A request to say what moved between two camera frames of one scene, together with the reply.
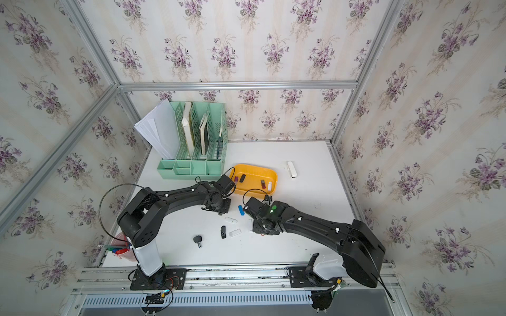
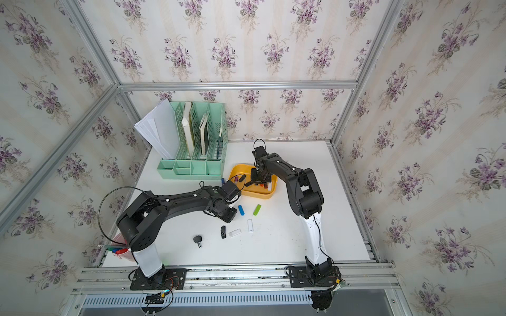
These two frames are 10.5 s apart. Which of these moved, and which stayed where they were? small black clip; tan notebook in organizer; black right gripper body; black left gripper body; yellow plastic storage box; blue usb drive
Moved: black left gripper body; black right gripper body
Stayed: blue usb drive; yellow plastic storage box; tan notebook in organizer; small black clip
